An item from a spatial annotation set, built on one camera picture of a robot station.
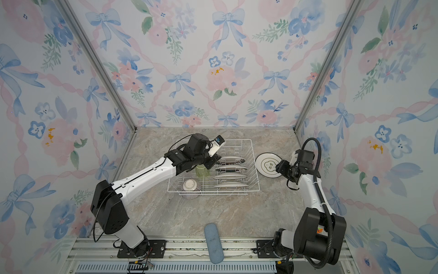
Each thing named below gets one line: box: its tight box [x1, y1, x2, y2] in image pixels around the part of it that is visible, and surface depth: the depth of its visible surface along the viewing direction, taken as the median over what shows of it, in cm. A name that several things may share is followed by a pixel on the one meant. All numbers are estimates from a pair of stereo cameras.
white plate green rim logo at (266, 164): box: [254, 152, 283, 179], surface depth 105 cm
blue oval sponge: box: [204, 222, 225, 265], surface depth 75 cm
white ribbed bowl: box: [180, 178, 201, 200], surface depth 87 cm
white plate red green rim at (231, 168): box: [215, 164, 249, 173], surface depth 94 cm
